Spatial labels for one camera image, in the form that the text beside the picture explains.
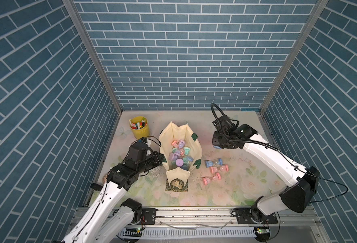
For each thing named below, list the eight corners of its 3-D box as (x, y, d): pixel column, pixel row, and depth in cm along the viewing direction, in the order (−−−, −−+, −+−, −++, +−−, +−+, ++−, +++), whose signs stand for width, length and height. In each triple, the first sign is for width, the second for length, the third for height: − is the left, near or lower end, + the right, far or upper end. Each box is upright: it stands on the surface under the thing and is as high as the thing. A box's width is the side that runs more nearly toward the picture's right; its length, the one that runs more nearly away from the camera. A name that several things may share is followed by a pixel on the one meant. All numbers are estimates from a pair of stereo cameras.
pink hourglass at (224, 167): (210, 173, 90) (211, 171, 87) (209, 168, 92) (210, 166, 89) (228, 171, 91) (229, 169, 88) (226, 166, 93) (227, 163, 90)
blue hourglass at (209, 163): (206, 167, 92) (206, 165, 90) (204, 162, 94) (205, 160, 92) (222, 165, 93) (223, 162, 91) (220, 160, 95) (221, 157, 93)
